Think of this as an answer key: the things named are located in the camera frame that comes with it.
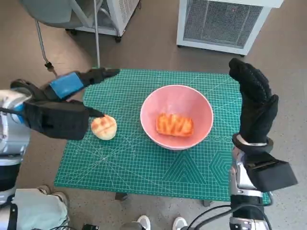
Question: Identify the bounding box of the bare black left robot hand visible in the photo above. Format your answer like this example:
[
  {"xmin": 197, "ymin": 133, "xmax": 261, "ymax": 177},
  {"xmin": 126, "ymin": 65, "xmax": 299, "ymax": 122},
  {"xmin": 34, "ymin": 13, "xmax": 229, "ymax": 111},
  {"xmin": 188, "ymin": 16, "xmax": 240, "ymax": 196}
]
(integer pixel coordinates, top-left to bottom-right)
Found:
[{"xmin": 43, "ymin": 68, "xmax": 121, "ymax": 118}]

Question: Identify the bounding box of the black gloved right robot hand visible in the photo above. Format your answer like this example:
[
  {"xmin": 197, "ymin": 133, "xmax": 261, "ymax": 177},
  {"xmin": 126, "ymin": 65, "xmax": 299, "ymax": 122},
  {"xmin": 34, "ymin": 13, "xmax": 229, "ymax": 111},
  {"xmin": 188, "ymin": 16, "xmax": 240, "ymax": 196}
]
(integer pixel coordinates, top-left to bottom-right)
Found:
[{"xmin": 228, "ymin": 58, "xmax": 279, "ymax": 146}]

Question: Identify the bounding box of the round bread bun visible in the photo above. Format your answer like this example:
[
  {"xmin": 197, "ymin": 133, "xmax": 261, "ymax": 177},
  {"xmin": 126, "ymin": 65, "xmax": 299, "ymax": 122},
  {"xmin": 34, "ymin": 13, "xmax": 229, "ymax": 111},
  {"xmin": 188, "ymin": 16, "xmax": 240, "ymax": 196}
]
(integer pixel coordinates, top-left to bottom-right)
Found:
[{"xmin": 91, "ymin": 115, "xmax": 118, "ymax": 140}]

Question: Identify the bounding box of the pink bowl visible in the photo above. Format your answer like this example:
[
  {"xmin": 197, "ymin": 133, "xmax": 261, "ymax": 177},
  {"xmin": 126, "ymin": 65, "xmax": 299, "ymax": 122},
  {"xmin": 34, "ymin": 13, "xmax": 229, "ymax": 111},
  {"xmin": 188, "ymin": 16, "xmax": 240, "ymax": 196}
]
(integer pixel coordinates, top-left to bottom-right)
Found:
[{"xmin": 140, "ymin": 85, "xmax": 214, "ymax": 151}]

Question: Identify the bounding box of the rectangular toasted bread loaf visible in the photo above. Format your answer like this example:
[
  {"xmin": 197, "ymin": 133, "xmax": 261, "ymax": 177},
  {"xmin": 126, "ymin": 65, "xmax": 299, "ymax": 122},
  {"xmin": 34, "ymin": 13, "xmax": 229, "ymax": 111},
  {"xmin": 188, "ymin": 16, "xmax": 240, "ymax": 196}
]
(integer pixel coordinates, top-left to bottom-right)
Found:
[{"xmin": 155, "ymin": 113, "xmax": 194, "ymax": 137}]

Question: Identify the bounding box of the silver metal pole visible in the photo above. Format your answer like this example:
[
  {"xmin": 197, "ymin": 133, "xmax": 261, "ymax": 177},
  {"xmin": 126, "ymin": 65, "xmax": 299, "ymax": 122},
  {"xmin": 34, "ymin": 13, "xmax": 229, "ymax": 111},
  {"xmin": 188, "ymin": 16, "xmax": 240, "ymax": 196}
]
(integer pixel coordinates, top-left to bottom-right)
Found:
[{"xmin": 94, "ymin": 0, "xmax": 101, "ymax": 68}]

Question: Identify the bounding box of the grey chair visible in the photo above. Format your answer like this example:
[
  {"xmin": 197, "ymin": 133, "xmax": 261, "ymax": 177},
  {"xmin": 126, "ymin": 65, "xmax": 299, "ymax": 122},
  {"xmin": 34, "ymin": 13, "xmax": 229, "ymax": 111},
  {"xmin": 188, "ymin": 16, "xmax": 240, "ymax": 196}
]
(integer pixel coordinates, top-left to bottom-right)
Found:
[{"xmin": 19, "ymin": 0, "xmax": 76, "ymax": 69}]

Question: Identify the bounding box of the white wheeled cabinet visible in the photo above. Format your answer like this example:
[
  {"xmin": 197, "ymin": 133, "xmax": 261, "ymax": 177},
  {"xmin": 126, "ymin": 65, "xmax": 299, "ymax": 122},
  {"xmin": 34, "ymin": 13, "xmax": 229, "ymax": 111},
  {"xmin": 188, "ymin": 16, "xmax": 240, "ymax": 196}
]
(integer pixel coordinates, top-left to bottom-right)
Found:
[{"xmin": 66, "ymin": 0, "xmax": 141, "ymax": 43}]

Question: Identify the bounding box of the white cabinet with mesh panel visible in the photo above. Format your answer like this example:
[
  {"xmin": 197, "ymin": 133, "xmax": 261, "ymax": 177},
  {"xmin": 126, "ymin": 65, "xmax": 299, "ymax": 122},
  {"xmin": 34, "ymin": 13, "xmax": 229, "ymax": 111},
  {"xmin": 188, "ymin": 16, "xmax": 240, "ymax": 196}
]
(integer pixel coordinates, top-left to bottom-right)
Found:
[{"xmin": 177, "ymin": 0, "xmax": 283, "ymax": 57}]

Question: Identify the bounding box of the person's beige shoe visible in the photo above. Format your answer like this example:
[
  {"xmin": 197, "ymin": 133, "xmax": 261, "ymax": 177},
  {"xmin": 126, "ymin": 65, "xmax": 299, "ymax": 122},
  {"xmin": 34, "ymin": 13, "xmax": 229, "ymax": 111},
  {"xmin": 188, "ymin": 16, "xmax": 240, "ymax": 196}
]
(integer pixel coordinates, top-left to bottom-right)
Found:
[
  {"xmin": 51, "ymin": 191, "xmax": 70, "ymax": 211},
  {"xmin": 37, "ymin": 184, "xmax": 51, "ymax": 195}
]

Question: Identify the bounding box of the green cutting mat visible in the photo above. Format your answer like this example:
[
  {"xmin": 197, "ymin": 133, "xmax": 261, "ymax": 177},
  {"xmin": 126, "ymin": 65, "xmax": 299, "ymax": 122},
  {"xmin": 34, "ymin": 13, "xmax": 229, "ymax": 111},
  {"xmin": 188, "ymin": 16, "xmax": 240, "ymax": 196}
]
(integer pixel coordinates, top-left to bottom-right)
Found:
[{"xmin": 53, "ymin": 69, "xmax": 274, "ymax": 204}]

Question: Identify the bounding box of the white shoe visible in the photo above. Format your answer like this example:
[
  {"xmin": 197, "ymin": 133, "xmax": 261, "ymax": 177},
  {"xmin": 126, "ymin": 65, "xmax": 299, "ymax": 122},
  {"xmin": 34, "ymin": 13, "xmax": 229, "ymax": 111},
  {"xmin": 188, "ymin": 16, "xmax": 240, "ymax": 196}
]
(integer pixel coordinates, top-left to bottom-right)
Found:
[
  {"xmin": 137, "ymin": 215, "xmax": 151, "ymax": 230},
  {"xmin": 172, "ymin": 216, "xmax": 188, "ymax": 230}
]

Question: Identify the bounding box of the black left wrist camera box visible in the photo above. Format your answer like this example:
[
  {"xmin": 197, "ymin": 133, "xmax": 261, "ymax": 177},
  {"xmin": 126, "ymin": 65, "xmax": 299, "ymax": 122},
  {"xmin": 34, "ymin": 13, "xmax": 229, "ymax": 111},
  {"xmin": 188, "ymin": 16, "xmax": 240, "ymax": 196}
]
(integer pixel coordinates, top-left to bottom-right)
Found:
[{"xmin": 24, "ymin": 100, "xmax": 90, "ymax": 141}]

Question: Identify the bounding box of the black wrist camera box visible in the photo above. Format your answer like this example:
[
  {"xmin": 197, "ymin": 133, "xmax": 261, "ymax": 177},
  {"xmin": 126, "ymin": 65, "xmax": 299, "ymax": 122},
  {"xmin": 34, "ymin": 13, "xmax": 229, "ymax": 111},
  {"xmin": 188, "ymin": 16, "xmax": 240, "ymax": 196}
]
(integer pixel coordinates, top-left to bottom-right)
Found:
[
  {"xmin": 24, "ymin": 100, "xmax": 90, "ymax": 141},
  {"xmin": 244, "ymin": 153, "xmax": 298, "ymax": 192}
]

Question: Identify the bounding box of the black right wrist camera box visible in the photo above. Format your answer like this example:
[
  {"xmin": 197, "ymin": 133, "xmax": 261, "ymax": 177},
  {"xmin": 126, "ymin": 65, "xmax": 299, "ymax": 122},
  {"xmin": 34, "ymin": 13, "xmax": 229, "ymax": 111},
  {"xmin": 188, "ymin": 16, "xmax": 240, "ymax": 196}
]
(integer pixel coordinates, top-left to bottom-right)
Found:
[{"xmin": 244, "ymin": 153, "xmax": 298, "ymax": 192}]

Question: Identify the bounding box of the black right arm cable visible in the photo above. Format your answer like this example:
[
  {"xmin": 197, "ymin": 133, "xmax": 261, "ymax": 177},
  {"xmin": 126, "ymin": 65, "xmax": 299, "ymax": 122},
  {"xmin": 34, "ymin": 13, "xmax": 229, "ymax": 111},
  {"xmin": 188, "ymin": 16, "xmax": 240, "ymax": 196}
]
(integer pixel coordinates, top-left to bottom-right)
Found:
[{"xmin": 188, "ymin": 204, "xmax": 273, "ymax": 230}]

